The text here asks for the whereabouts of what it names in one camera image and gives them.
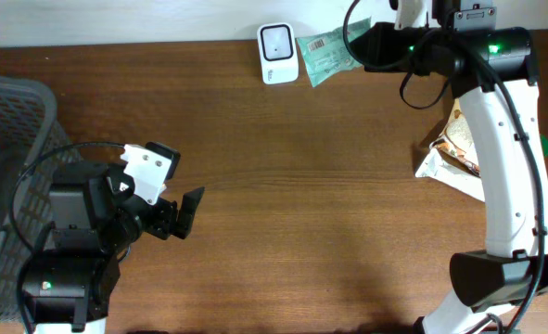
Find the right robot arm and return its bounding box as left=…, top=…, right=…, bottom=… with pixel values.
left=344, top=0, right=548, bottom=334

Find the white barcode scanner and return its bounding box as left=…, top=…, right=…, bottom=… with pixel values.
left=257, top=22, right=299, bottom=84

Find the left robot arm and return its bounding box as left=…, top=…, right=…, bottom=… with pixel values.
left=17, top=161, right=205, bottom=333

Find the teal wipes packet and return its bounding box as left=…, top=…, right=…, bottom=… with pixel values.
left=298, top=27, right=362, bottom=87

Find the grey plastic basket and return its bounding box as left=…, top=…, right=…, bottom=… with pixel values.
left=0, top=76, right=81, bottom=323

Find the green lidded jar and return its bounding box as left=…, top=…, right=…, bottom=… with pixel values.
left=540, top=134, right=548, bottom=157

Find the white bamboo print tube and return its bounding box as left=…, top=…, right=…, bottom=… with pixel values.
left=414, top=148, right=485, bottom=202

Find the beige snack bag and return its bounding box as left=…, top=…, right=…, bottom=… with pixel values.
left=429, top=98, right=480, bottom=177

